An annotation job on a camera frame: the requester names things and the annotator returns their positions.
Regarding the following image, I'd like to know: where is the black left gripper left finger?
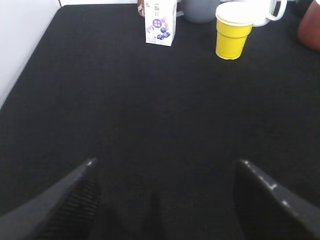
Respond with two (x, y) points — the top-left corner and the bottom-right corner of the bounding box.
(0, 158), (101, 240)

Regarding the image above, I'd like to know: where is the white blueberry milk carton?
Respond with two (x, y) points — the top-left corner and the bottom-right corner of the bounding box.
(144, 0), (178, 47)

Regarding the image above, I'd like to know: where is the brown drink bottle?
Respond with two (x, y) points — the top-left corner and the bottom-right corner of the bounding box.
(137, 0), (145, 18)

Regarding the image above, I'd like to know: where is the yellow paper cup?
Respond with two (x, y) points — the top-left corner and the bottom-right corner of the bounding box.
(215, 1), (254, 60)

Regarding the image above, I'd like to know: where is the grey mug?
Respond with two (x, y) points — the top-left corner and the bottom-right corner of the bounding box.
(180, 0), (221, 24)

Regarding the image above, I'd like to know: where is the white mug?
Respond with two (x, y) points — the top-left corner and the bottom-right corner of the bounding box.
(241, 0), (288, 27)

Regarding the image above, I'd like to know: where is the red mug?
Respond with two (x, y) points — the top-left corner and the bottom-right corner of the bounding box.
(297, 0), (320, 52)

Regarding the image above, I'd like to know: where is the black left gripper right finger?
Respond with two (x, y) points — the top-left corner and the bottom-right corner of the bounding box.
(233, 159), (320, 240)

